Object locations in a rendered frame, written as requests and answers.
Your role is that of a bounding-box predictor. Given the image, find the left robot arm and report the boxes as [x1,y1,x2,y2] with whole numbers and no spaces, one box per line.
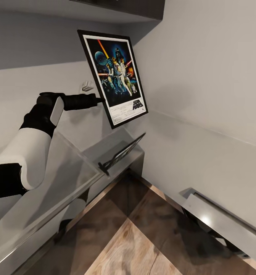
[0,80,106,220]

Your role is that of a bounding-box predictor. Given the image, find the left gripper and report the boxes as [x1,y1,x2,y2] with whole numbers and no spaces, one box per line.
[73,93,106,110]

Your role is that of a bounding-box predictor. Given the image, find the poster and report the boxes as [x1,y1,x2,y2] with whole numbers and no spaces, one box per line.
[77,29,148,129]

